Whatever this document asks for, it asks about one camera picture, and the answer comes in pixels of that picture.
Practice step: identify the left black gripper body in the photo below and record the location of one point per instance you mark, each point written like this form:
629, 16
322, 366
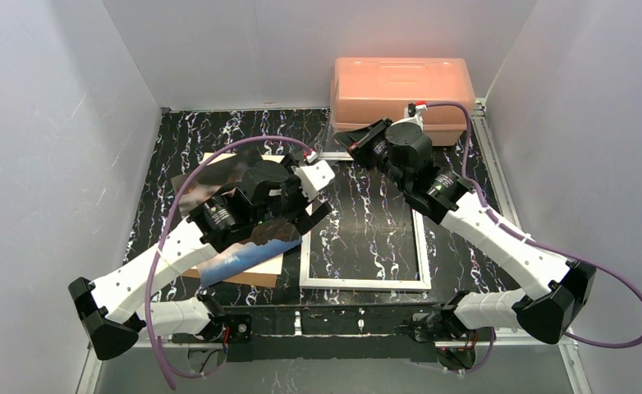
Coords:
297, 218

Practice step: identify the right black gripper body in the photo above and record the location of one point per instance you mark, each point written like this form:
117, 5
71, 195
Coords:
369, 144

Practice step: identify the clear glass sheet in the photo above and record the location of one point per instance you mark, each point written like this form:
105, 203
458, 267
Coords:
332, 150

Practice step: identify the sunset landscape photo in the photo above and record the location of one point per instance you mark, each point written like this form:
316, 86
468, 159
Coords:
245, 250

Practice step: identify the white picture frame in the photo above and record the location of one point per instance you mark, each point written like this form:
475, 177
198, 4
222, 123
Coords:
370, 241

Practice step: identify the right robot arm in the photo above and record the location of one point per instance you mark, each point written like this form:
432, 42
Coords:
552, 288

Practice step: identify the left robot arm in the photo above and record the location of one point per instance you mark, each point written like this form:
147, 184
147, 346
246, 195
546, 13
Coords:
116, 310

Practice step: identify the pink plastic storage box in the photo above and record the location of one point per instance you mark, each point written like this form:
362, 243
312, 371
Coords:
366, 89

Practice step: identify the brown backing board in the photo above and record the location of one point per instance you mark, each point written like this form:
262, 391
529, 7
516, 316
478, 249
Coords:
266, 269

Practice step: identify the aluminium rail base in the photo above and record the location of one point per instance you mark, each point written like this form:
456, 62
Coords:
344, 332

